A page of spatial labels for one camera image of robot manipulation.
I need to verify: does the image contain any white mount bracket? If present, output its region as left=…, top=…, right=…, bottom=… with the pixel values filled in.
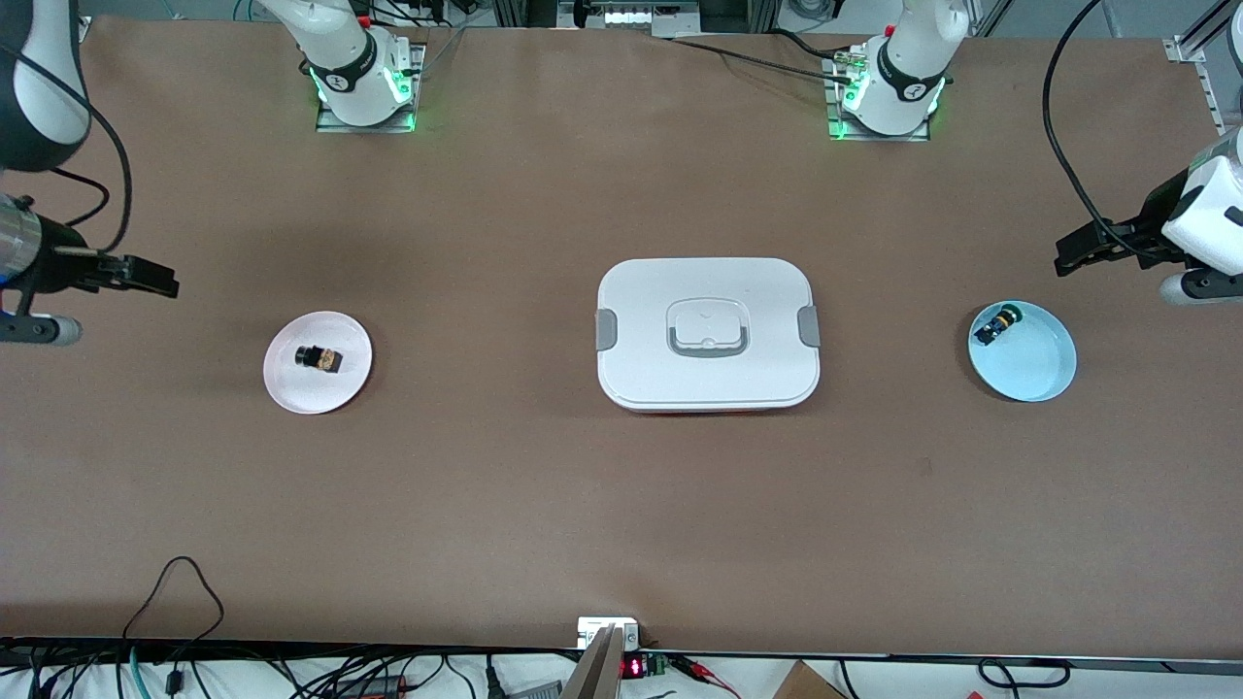
left=577, top=617, right=641, bottom=651

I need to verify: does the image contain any blue push button switch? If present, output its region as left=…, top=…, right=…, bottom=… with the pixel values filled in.
left=974, top=304, right=1026, bottom=347

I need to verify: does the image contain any pink round plate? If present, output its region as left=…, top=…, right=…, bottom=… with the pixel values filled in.
left=263, top=311, right=374, bottom=416

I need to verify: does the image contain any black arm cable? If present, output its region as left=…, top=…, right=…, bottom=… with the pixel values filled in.
left=0, top=44, right=134, bottom=255
left=1042, top=0, right=1181, bottom=263

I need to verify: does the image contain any aluminium profile frame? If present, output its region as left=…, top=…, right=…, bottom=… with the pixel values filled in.
left=1165, top=0, right=1243, bottom=132

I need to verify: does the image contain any thin black looped cable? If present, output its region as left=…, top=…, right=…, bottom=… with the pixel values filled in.
left=121, top=555, right=226, bottom=681

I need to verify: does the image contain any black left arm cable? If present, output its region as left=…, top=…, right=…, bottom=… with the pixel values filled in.
left=1042, top=0, right=1181, bottom=263

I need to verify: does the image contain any metal equipment rack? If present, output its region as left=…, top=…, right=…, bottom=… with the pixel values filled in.
left=495, top=0, right=778, bottom=38

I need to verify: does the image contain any black base supply cable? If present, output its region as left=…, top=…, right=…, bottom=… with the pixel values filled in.
left=670, top=29, right=860, bottom=83

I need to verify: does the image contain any black cable loop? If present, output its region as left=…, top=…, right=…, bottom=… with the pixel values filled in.
left=976, top=658, right=1072, bottom=690

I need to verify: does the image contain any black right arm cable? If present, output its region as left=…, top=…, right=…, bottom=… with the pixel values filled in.
left=0, top=44, right=134, bottom=255

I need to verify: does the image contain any aluminium camera mount bar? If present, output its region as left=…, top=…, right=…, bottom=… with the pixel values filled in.
left=561, top=626, right=625, bottom=699

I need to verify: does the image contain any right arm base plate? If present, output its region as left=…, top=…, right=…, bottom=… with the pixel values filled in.
left=314, top=44, right=426, bottom=134

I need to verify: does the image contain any light blue round plate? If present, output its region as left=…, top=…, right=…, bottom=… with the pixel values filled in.
left=967, top=300, right=1078, bottom=403

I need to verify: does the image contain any white lidded box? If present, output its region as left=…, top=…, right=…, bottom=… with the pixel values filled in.
left=595, top=257, right=823, bottom=416

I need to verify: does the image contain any brown cardboard piece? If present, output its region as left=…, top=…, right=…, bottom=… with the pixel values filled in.
left=772, top=660, right=848, bottom=699

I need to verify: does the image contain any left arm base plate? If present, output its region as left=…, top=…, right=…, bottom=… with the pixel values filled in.
left=823, top=53, right=948, bottom=144

